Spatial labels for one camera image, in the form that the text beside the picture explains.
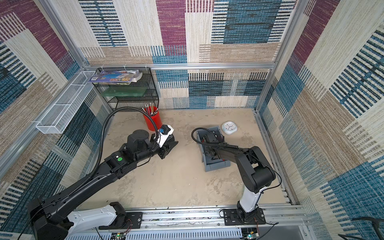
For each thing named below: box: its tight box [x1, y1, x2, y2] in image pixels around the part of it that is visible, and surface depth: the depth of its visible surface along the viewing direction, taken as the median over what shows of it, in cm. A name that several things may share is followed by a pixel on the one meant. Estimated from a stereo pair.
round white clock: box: [221, 121, 238, 135], surface depth 108 cm
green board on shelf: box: [101, 86, 147, 97], surface depth 97 cm
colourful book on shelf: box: [88, 69, 143, 85], surface depth 83 cm
